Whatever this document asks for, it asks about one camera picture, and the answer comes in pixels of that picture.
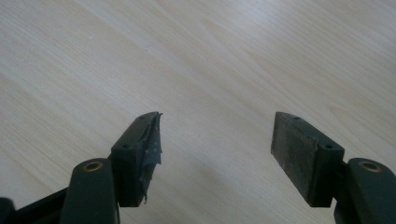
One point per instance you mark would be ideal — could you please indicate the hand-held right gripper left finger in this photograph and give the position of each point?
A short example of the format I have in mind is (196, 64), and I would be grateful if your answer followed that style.
(132, 161)

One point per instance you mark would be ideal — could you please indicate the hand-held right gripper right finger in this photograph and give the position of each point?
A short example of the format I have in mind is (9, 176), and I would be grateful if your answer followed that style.
(303, 155)

